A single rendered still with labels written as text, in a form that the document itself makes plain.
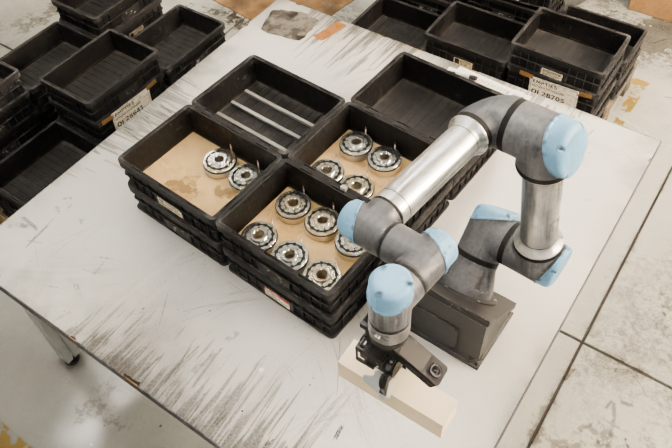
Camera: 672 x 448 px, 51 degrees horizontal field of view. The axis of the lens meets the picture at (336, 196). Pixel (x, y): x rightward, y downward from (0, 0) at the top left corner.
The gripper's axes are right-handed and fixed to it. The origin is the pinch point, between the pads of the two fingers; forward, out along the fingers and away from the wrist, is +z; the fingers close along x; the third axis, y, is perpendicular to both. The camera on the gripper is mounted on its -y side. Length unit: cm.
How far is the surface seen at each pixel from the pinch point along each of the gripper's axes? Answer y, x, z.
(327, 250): 42, -34, 26
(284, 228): 57, -34, 26
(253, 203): 67, -33, 20
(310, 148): 65, -58, 19
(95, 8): 231, -109, 59
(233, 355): 49, 1, 39
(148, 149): 107, -32, 20
